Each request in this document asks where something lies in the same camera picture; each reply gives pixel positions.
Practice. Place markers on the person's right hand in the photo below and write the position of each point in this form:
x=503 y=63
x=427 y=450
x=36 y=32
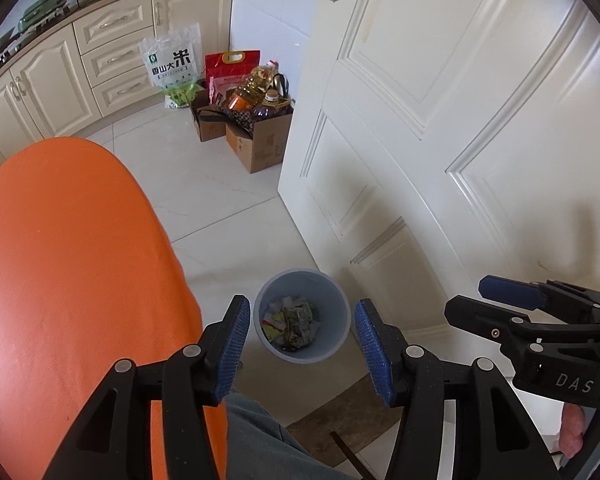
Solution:
x=571 y=432

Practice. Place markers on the green electric pot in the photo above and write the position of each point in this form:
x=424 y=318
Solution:
x=37 y=11

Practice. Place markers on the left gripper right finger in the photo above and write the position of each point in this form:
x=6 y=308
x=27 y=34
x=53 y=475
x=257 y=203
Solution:
x=495 y=437

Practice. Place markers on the person's jeans legs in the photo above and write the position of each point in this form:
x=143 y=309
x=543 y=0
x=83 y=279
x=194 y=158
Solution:
x=259 y=447

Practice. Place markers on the white rice bag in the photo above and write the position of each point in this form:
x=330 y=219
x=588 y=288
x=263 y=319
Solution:
x=174 y=64

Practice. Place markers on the red rice bag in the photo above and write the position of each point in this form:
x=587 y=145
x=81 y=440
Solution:
x=225 y=71

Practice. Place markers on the gas stove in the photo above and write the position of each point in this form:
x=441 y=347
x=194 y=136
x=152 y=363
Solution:
x=12 y=42

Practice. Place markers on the white door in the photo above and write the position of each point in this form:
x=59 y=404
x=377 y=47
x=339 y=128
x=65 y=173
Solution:
x=435 y=142

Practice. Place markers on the small cardboard box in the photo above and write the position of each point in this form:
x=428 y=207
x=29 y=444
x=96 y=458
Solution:
x=208 y=118

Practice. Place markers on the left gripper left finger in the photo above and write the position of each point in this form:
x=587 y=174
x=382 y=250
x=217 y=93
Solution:
x=110 y=438

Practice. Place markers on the cardboard box with bottles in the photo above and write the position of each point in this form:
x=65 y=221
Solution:
x=258 y=117

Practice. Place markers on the blue plastic trash bin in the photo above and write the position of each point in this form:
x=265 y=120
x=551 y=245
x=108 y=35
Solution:
x=301 y=316

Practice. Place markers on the lower kitchen cabinets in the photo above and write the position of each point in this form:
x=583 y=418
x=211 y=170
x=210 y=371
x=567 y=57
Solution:
x=88 y=67

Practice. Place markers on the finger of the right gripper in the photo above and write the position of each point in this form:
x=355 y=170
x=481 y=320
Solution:
x=513 y=331
x=550 y=297

